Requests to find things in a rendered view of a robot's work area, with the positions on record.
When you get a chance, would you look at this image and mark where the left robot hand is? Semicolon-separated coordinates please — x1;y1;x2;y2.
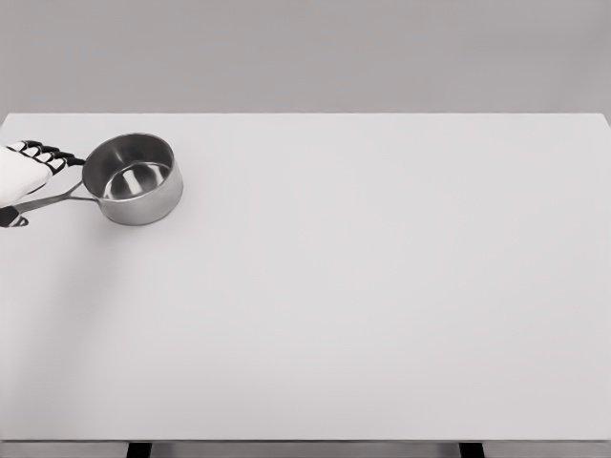
0;139;87;228

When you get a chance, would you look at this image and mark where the stainless steel saucepan with handle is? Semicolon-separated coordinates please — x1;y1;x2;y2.
10;133;184;227

